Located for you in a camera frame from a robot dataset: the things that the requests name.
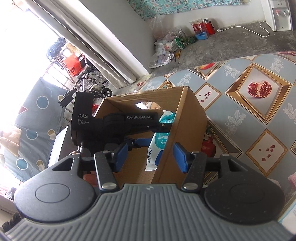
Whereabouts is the left hand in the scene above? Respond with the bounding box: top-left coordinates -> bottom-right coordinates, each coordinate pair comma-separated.
83,171 -> 98,187

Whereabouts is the white water dispenser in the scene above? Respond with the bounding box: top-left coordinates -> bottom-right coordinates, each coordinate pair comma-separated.
260,0 -> 293,32

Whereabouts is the green can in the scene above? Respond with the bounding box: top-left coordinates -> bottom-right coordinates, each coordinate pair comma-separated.
174,37 -> 185,50

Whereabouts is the red thermos bottle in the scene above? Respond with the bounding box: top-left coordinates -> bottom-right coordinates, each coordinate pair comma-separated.
204,19 -> 216,35

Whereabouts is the floral teal wall cloth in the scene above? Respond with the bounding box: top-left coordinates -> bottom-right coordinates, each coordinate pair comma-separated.
127,0 -> 243,20

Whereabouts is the clear plastic bag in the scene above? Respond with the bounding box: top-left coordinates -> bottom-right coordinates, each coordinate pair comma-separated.
149,15 -> 178,41

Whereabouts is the blue circle pattern cushion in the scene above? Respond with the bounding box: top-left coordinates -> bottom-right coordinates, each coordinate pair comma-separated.
1,78 -> 66,182

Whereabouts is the red plastic bag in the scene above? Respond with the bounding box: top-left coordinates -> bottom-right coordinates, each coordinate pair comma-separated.
63,53 -> 85,76

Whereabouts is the white teal wet wipes pack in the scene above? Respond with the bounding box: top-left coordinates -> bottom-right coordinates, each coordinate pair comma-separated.
145,110 -> 176,171

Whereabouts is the red snack packet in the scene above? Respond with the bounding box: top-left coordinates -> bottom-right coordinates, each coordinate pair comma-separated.
190,19 -> 205,35

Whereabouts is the fruit pattern tablecloth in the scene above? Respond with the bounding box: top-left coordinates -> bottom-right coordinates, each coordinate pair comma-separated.
135,51 -> 295,205

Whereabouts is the blue plastic bowl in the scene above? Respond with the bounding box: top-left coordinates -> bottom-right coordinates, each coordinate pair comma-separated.
195,32 -> 208,40

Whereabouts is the grey curtain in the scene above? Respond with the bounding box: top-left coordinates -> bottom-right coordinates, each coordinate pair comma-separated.
27,1 -> 154,88

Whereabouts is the wheelchair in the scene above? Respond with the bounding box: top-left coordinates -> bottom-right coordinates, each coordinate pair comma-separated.
75,54 -> 113,99

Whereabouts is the white power cable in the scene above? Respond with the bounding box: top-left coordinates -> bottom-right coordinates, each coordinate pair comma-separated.
217,21 -> 271,38

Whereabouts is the white plastic bag pile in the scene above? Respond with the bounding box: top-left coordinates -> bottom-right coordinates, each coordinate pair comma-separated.
148,40 -> 178,69

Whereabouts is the brown cardboard box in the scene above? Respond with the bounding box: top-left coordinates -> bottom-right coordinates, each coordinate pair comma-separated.
95,86 -> 207,186

